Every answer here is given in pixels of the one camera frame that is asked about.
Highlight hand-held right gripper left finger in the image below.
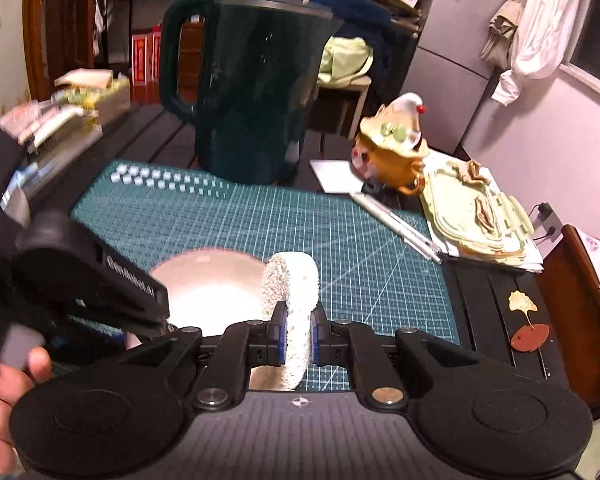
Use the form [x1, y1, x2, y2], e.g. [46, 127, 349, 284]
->
[120, 301, 288, 413]

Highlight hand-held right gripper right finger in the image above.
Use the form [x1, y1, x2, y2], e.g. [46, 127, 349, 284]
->
[310, 306, 486, 413]

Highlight white loofah sponge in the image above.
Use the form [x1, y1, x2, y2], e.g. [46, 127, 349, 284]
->
[261, 252, 321, 391]

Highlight white ceramic bowl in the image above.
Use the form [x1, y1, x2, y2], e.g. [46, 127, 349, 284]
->
[125, 249, 283, 392]

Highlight green cutting mat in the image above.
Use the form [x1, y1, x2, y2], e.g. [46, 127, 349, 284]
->
[70, 160, 461, 393]

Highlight white pen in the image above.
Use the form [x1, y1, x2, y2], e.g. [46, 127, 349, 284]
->
[350, 191, 441, 263]

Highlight clear pen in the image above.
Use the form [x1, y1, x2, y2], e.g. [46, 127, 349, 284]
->
[387, 210, 443, 257]

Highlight stack of books and papers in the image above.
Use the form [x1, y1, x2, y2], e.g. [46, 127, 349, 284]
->
[0, 67, 131, 156]

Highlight white note paper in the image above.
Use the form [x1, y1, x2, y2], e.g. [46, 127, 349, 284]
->
[309, 159, 368, 195]

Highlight stack of pale green lids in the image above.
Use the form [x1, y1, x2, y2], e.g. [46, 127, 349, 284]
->
[420, 152, 536, 267]

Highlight orange cat teapot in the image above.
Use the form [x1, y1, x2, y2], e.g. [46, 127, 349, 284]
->
[352, 92, 431, 197]

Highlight yellow ginkgo leaf ornament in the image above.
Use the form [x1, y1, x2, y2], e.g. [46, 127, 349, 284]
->
[507, 290, 540, 321]

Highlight brown leaf-shaped coaster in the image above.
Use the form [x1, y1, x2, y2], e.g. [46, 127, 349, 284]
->
[511, 322, 551, 352]

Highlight red boxes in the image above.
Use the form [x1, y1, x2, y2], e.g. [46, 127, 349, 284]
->
[130, 30, 163, 83]

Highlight white stool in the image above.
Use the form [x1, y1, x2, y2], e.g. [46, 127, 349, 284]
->
[310, 75, 371, 137]

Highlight dark green kettle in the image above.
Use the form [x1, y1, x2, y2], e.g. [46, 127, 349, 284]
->
[160, 0, 346, 186]

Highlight wooden side cabinet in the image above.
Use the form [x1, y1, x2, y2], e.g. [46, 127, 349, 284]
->
[535, 225, 600, 411]

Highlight pale green bag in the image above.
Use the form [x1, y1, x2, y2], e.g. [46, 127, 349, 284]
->
[317, 35, 373, 86]

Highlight grey refrigerator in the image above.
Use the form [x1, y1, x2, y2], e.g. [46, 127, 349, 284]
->
[400, 0, 516, 156]

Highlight navy blue cloth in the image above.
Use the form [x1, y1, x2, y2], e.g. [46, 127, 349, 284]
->
[310, 0, 396, 61]

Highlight beige hanging bag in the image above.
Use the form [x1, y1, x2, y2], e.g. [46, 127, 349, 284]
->
[480, 0, 526, 71]

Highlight white hanging cloth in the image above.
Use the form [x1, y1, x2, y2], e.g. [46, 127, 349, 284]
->
[490, 0, 598, 106]

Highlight wall power adapter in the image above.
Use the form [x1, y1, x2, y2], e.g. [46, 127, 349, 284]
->
[529, 201, 563, 241]

